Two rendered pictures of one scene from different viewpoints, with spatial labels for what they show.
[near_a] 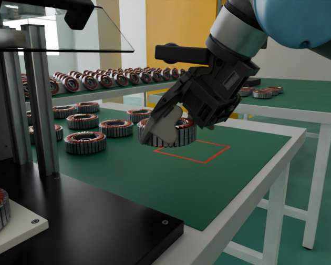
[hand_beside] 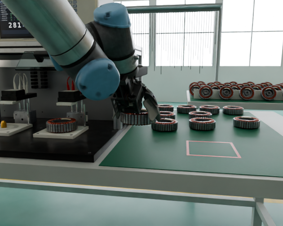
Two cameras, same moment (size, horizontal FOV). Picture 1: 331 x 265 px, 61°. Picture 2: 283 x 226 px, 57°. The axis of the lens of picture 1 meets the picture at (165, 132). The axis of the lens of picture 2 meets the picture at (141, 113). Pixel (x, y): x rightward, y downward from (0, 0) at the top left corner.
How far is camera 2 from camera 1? 74 cm
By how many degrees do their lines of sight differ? 62
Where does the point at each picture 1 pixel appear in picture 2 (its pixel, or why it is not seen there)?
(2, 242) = (57, 134)
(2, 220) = (64, 129)
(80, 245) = (64, 145)
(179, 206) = (117, 158)
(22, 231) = (64, 135)
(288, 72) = not seen: outside the picture
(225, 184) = (158, 164)
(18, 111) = not seen: hidden behind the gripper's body
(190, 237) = (91, 164)
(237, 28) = not seen: hidden behind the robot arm
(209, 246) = (90, 171)
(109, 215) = (88, 144)
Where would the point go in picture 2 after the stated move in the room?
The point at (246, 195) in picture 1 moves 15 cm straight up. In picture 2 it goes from (150, 171) to (150, 115)
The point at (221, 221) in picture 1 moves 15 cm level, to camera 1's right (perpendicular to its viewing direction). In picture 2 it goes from (111, 168) to (134, 192)
